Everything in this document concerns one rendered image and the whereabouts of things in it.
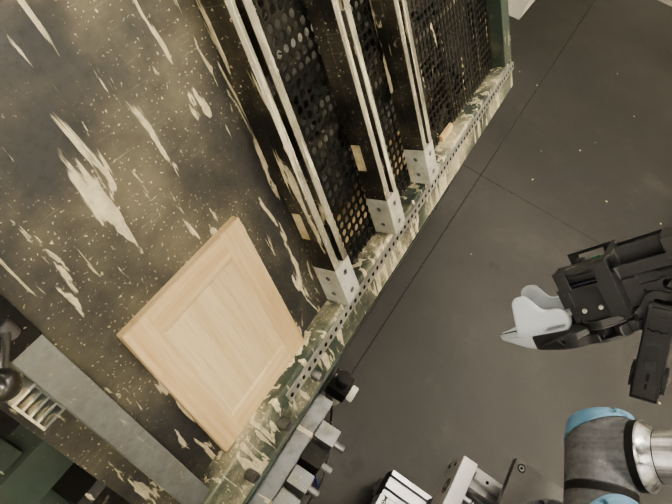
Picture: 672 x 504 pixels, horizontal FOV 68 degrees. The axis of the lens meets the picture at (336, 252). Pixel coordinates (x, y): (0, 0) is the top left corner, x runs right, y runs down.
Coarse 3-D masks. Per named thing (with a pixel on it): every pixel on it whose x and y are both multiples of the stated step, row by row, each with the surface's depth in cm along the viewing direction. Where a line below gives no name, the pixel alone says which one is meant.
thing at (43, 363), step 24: (24, 360) 68; (48, 360) 70; (48, 384) 71; (72, 384) 74; (72, 408) 75; (96, 408) 78; (120, 408) 81; (96, 432) 79; (120, 432) 82; (144, 432) 86; (144, 456) 87; (168, 456) 92; (168, 480) 93; (192, 480) 98
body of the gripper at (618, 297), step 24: (624, 240) 50; (648, 240) 48; (576, 264) 51; (600, 264) 48; (624, 264) 48; (648, 264) 47; (576, 288) 50; (600, 288) 48; (624, 288) 49; (648, 288) 48; (576, 312) 51; (600, 312) 50; (624, 312) 48; (624, 336) 49
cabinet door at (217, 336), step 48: (240, 240) 100; (192, 288) 92; (240, 288) 103; (144, 336) 85; (192, 336) 94; (240, 336) 105; (288, 336) 118; (192, 384) 96; (240, 384) 108; (240, 432) 110
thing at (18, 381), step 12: (0, 324) 63; (12, 324) 64; (0, 336) 64; (12, 336) 64; (0, 360) 59; (0, 372) 56; (12, 372) 56; (0, 384) 55; (12, 384) 56; (0, 396) 55; (12, 396) 56
